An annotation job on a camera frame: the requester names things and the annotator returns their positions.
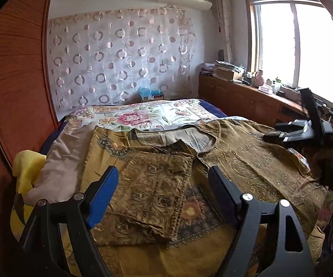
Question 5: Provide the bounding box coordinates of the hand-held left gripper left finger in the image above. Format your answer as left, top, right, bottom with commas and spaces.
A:
19, 165, 119, 277

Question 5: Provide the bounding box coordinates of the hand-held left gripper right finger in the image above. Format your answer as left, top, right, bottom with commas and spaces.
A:
208, 165, 315, 277

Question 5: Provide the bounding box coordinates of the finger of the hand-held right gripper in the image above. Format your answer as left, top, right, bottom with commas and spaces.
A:
263, 133, 311, 145
275, 120, 311, 133

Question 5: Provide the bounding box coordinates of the golden patterned garment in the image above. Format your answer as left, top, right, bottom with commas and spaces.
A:
80, 117, 329, 277

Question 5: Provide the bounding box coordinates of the person's right forearm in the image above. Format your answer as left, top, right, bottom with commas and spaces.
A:
311, 143, 333, 185

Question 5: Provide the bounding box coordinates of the beige folded blanket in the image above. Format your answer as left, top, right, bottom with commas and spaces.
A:
24, 121, 98, 205

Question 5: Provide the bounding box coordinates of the wooden cabinet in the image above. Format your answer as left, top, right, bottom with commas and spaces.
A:
198, 73, 333, 139

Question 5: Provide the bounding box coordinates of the wooden framed window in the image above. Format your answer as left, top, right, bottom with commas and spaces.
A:
244, 0, 333, 104

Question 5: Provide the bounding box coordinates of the yellow plush toy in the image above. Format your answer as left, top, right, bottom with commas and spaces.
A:
12, 149, 47, 241

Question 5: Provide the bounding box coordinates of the dark blue bed sheet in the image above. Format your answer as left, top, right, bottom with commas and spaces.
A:
200, 99, 227, 119

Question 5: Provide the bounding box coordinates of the cardboard box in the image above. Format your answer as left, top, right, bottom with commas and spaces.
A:
214, 69, 242, 81

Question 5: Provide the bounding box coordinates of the floral quilt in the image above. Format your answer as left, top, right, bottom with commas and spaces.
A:
65, 99, 227, 135

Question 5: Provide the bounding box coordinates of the cream window curtain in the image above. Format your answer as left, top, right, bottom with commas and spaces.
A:
214, 0, 233, 64

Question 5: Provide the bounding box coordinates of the circle patterned sheer curtain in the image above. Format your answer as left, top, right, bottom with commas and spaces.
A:
48, 7, 197, 113

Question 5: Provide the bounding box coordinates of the wooden headboard panel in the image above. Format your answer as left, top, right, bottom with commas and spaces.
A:
0, 0, 60, 277

